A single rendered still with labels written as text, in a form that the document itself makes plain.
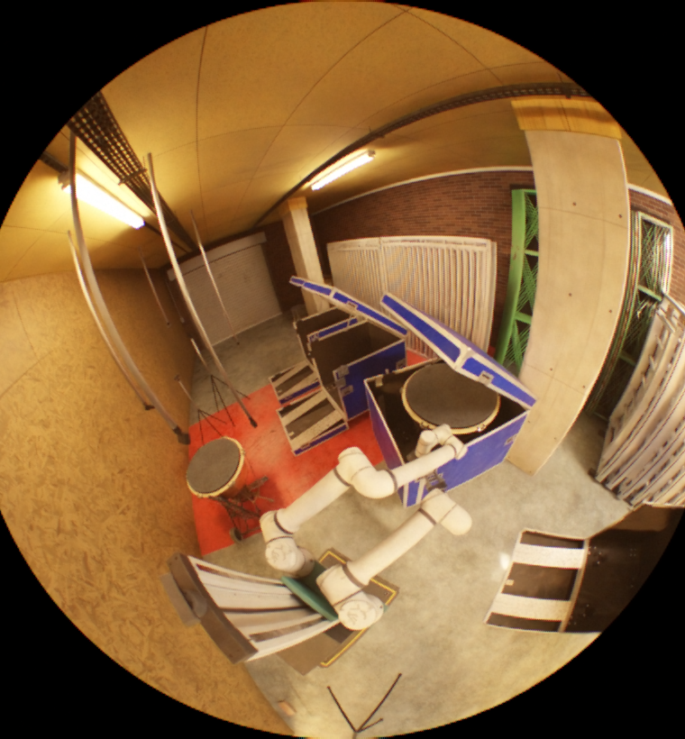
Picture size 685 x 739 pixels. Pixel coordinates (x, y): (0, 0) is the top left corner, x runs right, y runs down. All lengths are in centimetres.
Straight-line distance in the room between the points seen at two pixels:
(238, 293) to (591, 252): 798
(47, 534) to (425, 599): 271
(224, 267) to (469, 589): 861
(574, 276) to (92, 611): 354
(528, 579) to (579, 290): 234
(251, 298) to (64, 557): 772
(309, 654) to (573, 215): 289
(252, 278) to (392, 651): 862
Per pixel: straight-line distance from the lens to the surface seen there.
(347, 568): 112
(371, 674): 248
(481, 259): 302
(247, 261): 784
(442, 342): 114
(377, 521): 237
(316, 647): 156
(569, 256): 177
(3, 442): 193
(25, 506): 187
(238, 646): 62
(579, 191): 178
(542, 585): 266
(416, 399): 187
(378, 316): 240
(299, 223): 491
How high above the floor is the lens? 228
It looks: 34 degrees down
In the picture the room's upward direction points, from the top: 14 degrees counter-clockwise
